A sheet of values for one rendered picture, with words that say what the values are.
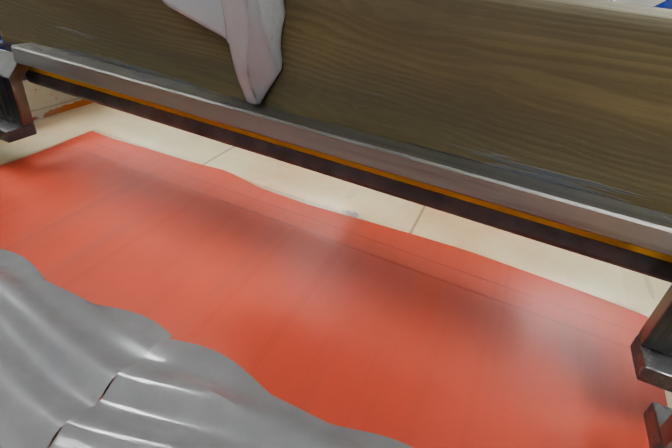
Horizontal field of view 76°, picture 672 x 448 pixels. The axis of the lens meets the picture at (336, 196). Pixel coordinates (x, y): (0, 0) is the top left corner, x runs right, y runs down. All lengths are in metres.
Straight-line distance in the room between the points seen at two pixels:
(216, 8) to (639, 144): 0.17
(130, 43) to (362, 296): 0.18
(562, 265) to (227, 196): 0.22
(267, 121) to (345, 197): 0.12
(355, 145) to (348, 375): 0.10
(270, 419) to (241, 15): 0.15
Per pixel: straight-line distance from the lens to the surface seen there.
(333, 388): 0.20
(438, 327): 0.23
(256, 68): 0.20
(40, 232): 0.30
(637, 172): 0.19
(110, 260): 0.26
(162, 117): 0.28
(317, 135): 0.19
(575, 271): 0.30
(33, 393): 0.20
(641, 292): 0.31
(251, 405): 0.18
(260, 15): 0.19
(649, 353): 0.22
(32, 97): 0.44
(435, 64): 0.18
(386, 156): 0.18
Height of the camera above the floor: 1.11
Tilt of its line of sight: 31 degrees down
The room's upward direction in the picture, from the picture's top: 7 degrees clockwise
